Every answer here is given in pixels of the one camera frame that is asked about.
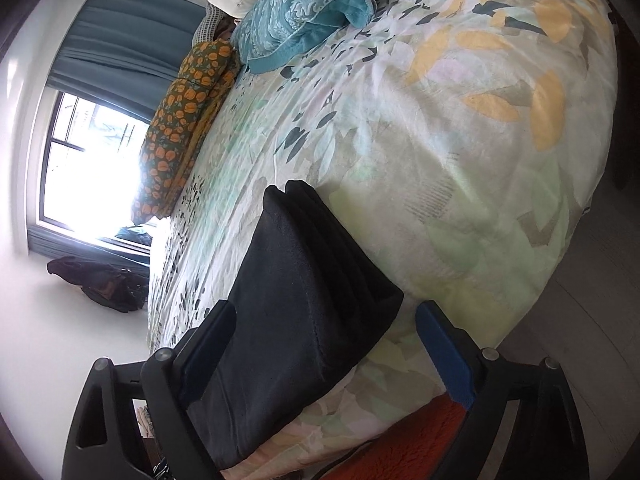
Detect orange floral folded quilt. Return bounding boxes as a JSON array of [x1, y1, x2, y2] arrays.
[[132, 40, 242, 226]]

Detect bright window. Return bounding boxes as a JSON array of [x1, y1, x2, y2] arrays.
[[37, 91, 156, 248]]

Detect blue curtain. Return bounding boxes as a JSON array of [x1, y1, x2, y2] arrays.
[[47, 0, 208, 123]]

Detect bed with floral sheet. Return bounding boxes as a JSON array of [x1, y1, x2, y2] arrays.
[[145, 0, 618, 480]]

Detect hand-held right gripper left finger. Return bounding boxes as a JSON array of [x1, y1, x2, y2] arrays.
[[60, 300, 238, 480]]

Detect black pants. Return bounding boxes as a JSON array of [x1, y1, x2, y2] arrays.
[[185, 178, 405, 471]]

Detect grey knitted cloth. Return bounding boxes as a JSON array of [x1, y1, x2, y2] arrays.
[[194, 2, 236, 46]]

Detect orange rug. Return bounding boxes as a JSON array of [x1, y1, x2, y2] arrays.
[[320, 394, 481, 480]]

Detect teal patterned pillow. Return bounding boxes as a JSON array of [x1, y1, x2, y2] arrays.
[[231, 0, 376, 75]]

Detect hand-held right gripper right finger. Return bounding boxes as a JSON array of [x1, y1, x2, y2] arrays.
[[415, 301, 588, 480]]

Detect dark hanging clothes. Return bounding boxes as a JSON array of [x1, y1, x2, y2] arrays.
[[46, 256, 151, 313]]

